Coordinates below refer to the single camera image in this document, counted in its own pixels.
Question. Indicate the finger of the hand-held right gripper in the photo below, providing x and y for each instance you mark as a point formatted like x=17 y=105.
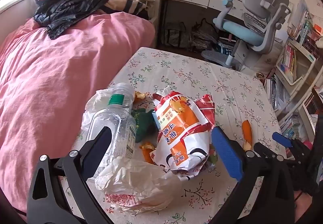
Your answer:
x=281 y=137
x=261 y=148

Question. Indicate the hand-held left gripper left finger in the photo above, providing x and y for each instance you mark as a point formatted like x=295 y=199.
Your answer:
x=101 y=143

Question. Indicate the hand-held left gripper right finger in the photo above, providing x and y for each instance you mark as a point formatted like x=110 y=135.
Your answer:
x=225 y=153

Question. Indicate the clear plastic bottle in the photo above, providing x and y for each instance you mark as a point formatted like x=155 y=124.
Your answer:
x=111 y=123

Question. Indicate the orange and white snack bag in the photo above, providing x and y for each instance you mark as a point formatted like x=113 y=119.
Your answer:
x=181 y=123

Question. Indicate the green wrapper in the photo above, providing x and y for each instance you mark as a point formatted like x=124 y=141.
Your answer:
x=213 y=156

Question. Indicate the orange carrot piece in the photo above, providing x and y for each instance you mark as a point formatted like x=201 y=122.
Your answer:
x=246 y=130

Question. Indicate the large crumpled white tissue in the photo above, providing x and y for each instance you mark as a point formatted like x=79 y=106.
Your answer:
x=94 y=103

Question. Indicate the green plush toy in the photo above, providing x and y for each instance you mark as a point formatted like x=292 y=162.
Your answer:
x=143 y=125

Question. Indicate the crumpled white paper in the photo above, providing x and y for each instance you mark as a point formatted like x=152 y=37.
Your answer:
x=136 y=181

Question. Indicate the white bookshelf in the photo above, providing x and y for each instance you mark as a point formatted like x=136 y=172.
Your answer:
x=297 y=82

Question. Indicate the pink blanket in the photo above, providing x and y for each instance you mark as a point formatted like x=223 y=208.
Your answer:
x=50 y=75

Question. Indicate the brown small drawer organizer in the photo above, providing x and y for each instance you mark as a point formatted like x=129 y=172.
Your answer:
x=309 y=42

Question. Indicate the blue patterned box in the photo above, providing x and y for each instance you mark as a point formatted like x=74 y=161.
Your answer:
x=225 y=50

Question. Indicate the shiny black plastic bag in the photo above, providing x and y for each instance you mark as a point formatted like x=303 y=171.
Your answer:
x=204 y=34

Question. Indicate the beige dark-striped cloth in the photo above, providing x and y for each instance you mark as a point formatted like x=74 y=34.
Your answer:
x=121 y=3

